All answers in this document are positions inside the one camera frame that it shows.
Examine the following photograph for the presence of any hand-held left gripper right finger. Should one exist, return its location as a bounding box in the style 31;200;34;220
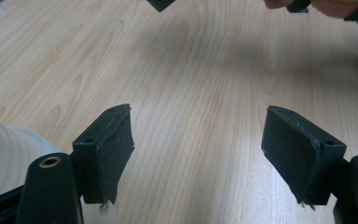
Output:
260;105;348;210

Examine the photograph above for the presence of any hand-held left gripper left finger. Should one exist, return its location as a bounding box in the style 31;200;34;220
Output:
71;103;136;211

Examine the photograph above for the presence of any stack of white plastic cups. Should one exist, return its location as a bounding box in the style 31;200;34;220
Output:
0;114;62;203

